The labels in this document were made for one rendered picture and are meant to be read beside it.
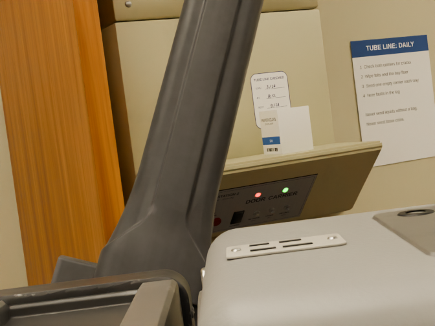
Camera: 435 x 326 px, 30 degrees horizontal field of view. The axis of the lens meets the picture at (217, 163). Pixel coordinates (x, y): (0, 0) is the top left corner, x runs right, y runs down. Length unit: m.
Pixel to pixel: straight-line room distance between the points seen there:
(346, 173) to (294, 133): 0.10
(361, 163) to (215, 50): 0.68
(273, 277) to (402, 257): 0.03
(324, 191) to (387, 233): 0.90
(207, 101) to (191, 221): 0.07
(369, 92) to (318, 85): 0.59
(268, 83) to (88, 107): 0.31
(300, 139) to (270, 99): 0.10
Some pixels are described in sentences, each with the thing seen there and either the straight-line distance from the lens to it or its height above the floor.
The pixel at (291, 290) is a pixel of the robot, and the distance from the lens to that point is 0.18.
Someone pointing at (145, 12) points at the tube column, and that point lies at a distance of 1.11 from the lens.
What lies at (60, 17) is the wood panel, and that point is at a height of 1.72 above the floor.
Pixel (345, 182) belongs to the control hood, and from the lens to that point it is 1.15.
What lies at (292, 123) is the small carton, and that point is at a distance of 1.09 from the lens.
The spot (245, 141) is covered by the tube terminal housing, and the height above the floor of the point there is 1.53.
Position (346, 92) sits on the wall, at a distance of 1.77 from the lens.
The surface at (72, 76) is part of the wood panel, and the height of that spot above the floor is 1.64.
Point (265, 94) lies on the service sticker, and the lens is 1.17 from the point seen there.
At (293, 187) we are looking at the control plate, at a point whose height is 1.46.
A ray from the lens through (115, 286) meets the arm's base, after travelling 0.31.
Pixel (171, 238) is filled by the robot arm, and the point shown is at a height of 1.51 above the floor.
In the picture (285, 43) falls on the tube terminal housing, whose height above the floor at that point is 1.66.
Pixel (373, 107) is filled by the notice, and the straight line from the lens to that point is 1.80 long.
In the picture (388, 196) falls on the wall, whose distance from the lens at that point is 1.83.
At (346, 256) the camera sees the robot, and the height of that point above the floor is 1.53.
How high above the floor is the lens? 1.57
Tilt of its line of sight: 3 degrees down
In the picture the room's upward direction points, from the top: 7 degrees counter-clockwise
